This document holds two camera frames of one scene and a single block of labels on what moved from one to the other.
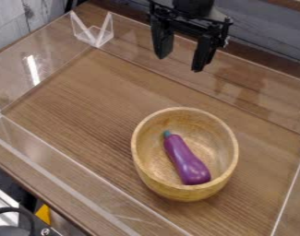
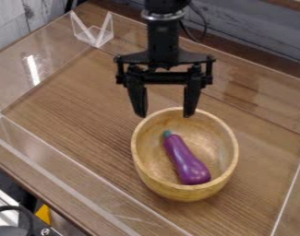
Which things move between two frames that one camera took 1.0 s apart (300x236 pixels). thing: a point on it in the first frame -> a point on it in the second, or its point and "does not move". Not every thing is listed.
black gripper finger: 162,29 -> 134,83
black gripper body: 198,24 -> 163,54
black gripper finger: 205,52 -> 193,90
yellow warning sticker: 43,214 does not move
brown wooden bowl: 210,140 does not move
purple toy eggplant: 193,171 does not move
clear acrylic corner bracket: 92,35 does not move
